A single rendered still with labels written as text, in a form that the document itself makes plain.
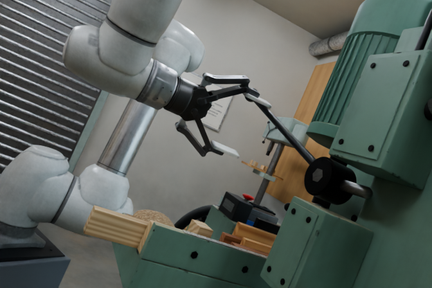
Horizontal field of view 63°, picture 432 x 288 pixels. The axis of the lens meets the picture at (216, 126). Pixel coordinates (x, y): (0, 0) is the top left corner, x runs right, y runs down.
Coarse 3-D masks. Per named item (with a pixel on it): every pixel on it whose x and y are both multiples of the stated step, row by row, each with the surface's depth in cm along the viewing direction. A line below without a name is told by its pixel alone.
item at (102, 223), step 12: (96, 216) 53; (108, 216) 54; (120, 216) 55; (84, 228) 53; (96, 228) 53; (108, 228) 54; (120, 228) 54; (132, 228) 55; (144, 228) 56; (120, 240) 55; (132, 240) 55
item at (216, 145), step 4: (212, 140) 81; (212, 144) 80; (216, 144) 80; (220, 144) 82; (216, 148) 79; (220, 148) 79; (224, 148) 80; (228, 148) 82; (232, 148) 83; (224, 152) 80; (228, 152) 80; (232, 152) 81; (236, 152) 82; (236, 156) 81
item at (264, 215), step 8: (224, 200) 85; (232, 200) 82; (240, 200) 80; (248, 200) 83; (224, 208) 83; (232, 208) 80; (240, 208) 79; (248, 208) 80; (256, 208) 86; (232, 216) 79; (240, 216) 80; (248, 216) 80; (256, 216) 83; (264, 216) 83; (272, 216) 84; (248, 224) 82
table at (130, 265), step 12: (120, 252) 62; (132, 252) 57; (120, 264) 60; (132, 264) 55; (144, 264) 53; (156, 264) 54; (120, 276) 57; (132, 276) 53; (144, 276) 53; (156, 276) 54; (168, 276) 55; (180, 276) 55; (192, 276) 56; (204, 276) 57
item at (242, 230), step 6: (240, 222) 72; (240, 228) 71; (246, 228) 72; (252, 228) 72; (234, 234) 72; (240, 234) 71; (246, 234) 72; (252, 234) 72; (258, 234) 73; (264, 234) 73; (270, 234) 74; (258, 240) 73; (264, 240) 74; (270, 240) 74
